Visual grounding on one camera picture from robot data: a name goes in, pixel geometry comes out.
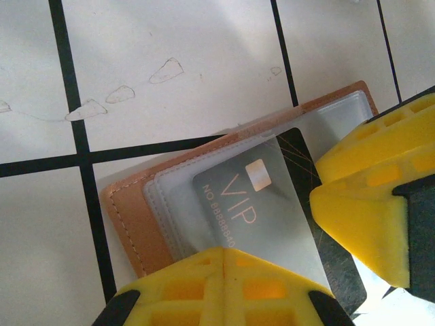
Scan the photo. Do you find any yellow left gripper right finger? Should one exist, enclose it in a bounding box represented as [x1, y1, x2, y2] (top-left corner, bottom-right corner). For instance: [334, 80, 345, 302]
[222, 247, 356, 326]

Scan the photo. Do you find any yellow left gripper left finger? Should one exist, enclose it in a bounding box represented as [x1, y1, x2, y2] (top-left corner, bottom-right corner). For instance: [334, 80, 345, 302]
[90, 247, 224, 326]

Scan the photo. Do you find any black VIP credit card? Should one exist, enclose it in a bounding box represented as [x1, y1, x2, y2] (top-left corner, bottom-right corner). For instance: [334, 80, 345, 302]
[191, 127, 368, 316]

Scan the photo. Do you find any tan leather card holder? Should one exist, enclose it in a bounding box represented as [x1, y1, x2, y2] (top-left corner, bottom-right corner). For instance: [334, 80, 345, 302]
[101, 80, 380, 280]

